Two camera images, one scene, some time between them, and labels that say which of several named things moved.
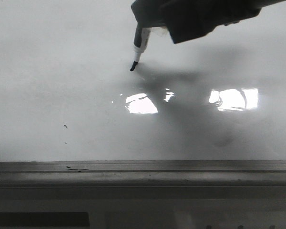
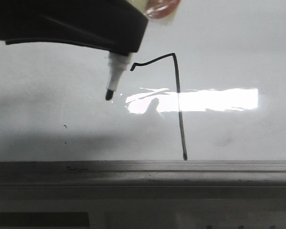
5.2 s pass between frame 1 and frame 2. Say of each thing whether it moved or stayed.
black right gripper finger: moved
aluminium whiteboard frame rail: stayed
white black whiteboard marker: moved
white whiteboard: stayed
